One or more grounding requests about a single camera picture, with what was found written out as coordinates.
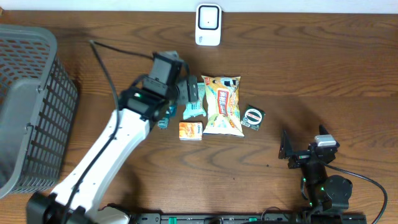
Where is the green round-label packet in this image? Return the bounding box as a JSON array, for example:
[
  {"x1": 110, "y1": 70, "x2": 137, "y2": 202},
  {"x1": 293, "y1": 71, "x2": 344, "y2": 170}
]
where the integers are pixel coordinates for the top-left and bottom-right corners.
[{"x1": 241, "y1": 105, "x2": 266, "y2": 131}]

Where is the yellow snack bag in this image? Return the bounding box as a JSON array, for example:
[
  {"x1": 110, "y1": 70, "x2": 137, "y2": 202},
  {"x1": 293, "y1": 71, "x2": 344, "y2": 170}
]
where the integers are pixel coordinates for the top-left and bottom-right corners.
[{"x1": 201, "y1": 75, "x2": 244, "y2": 137}]

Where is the light teal small packet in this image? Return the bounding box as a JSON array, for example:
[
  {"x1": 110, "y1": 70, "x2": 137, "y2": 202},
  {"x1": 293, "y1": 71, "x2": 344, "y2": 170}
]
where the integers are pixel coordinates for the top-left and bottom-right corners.
[{"x1": 183, "y1": 83, "x2": 206, "y2": 119}]

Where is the white barcode scanner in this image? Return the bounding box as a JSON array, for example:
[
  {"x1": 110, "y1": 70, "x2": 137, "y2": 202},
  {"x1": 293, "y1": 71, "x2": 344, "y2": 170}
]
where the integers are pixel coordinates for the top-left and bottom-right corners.
[{"x1": 195, "y1": 3, "x2": 222, "y2": 46}]

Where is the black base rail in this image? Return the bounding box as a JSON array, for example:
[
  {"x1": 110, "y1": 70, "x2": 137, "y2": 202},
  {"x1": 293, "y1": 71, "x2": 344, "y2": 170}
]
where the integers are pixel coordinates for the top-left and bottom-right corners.
[{"x1": 129, "y1": 212, "x2": 367, "y2": 224}]

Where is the teal mouthwash bottle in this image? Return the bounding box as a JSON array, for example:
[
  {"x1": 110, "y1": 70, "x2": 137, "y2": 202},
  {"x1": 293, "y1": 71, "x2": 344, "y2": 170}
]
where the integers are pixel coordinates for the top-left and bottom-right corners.
[{"x1": 157, "y1": 105, "x2": 177, "y2": 129}]

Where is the grey plastic shopping basket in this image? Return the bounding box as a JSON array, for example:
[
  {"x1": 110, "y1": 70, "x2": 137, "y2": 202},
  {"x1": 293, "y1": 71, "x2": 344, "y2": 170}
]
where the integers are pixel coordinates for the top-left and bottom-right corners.
[{"x1": 1, "y1": 24, "x2": 80, "y2": 197}]

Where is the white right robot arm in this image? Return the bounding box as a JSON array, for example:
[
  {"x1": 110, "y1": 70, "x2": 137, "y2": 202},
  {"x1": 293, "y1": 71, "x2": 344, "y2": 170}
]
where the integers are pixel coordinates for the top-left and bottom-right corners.
[{"x1": 279, "y1": 125, "x2": 353, "y2": 223}]

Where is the orange tissue pack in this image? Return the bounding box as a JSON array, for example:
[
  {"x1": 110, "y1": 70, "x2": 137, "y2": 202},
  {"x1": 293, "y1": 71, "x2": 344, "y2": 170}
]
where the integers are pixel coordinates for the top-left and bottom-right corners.
[{"x1": 178, "y1": 122, "x2": 203, "y2": 141}]

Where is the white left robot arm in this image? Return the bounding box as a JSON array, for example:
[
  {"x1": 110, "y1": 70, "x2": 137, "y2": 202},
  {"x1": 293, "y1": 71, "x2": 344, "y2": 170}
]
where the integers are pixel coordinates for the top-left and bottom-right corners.
[{"x1": 26, "y1": 51, "x2": 198, "y2": 223}]

